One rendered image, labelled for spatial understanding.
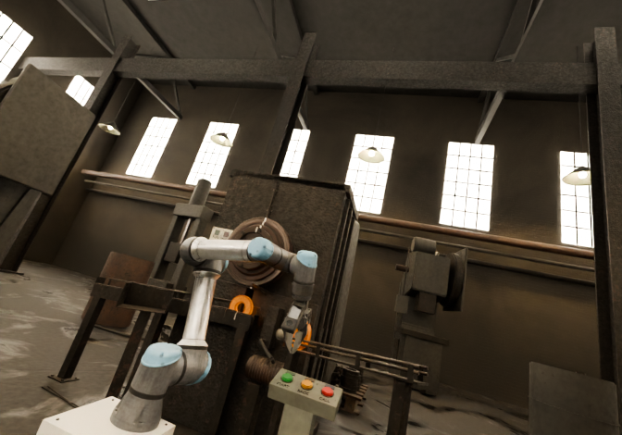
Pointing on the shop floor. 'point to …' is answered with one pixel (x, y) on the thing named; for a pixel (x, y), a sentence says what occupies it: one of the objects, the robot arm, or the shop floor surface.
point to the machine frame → (337, 225)
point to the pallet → (351, 379)
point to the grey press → (34, 142)
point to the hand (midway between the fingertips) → (292, 351)
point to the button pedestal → (303, 403)
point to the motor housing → (255, 391)
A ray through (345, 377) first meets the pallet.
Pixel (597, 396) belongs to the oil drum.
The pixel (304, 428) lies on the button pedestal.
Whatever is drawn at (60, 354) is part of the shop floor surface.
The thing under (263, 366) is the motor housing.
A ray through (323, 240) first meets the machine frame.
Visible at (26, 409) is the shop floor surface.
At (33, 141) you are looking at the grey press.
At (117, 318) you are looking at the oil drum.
